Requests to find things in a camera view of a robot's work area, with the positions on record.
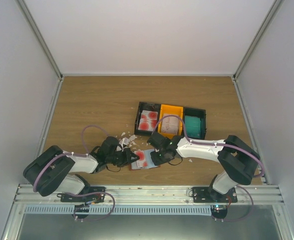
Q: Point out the black bin with teal cards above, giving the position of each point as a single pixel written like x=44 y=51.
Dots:
x=200 y=113

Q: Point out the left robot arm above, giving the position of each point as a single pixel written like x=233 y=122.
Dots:
x=56 y=170

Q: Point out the black bin with red cards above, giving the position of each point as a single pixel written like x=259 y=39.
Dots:
x=145 y=106

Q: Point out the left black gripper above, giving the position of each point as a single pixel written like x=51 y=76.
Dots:
x=127 y=159

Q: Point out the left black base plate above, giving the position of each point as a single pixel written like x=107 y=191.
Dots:
x=94 y=195

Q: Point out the red circle card stack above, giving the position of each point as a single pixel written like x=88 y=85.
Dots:
x=148 y=120

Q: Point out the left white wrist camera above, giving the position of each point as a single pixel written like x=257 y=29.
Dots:
x=123 y=143

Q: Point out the aluminium rail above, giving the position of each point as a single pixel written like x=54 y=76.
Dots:
x=160 y=195

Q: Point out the teal card stack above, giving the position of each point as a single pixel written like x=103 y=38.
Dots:
x=193 y=126

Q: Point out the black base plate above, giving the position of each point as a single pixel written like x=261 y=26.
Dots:
x=219 y=203
x=94 y=195

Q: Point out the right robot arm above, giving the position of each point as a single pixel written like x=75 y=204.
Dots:
x=238 y=160

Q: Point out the brown leather card holder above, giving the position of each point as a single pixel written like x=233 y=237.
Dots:
x=153 y=165

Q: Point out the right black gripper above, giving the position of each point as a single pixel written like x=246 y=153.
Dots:
x=156 y=160

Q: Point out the white patterned card stack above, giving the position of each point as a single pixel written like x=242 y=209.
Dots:
x=170 y=125

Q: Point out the grey slotted cable duct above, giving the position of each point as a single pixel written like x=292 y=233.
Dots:
x=121 y=210

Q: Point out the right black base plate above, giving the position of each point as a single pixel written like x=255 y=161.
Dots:
x=219 y=203

